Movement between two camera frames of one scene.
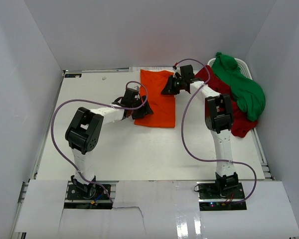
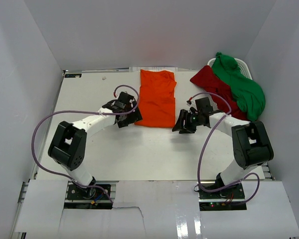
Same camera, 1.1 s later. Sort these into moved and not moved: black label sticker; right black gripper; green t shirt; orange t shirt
Moved: right black gripper
Not moved: green t shirt; orange t shirt; black label sticker
